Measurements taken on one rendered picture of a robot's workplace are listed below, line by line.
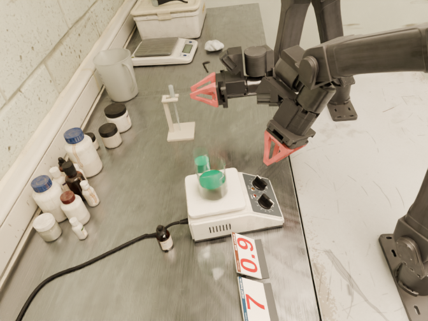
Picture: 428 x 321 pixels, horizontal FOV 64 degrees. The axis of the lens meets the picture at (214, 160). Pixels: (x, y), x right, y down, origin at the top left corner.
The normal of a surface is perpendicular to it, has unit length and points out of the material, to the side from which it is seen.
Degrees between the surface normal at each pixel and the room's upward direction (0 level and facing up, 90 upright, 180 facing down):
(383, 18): 90
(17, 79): 90
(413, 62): 97
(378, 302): 0
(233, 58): 91
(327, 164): 0
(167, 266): 0
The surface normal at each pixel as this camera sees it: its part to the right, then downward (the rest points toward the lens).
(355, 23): -0.04, 0.67
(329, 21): 0.28, 0.64
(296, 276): -0.11, -0.74
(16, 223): 0.99, -0.07
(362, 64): -0.83, 0.45
